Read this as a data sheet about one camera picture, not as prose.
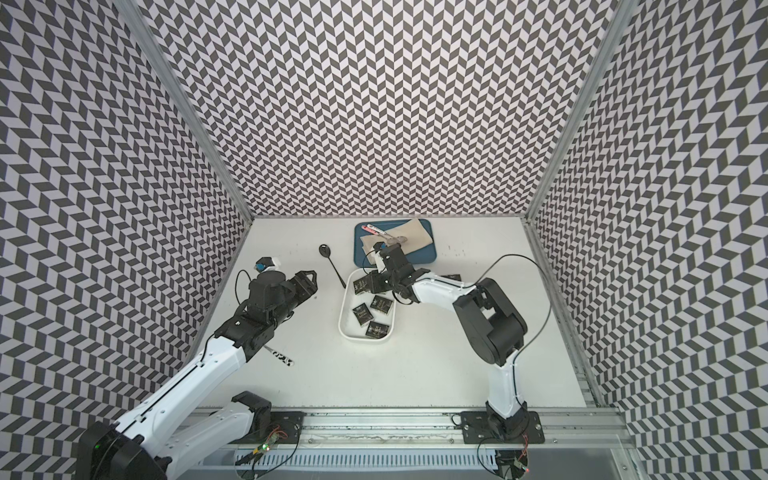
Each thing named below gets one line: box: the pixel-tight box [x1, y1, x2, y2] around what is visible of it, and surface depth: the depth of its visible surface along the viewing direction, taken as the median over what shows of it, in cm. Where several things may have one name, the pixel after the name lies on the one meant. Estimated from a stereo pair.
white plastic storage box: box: [338, 268, 396, 341], surface depth 93 cm
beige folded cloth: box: [360, 218, 433, 255], surface depth 114 cm
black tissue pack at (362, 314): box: [352, 302, 374, 326], surface depth 92 cm
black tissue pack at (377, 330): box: [365, 321, 390, 339], surface depth 88 cm
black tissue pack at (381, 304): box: [370, 295, 393, 314], surface depth 93 cm
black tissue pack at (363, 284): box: [353, 274, 372, 295], surface depth 95 cm
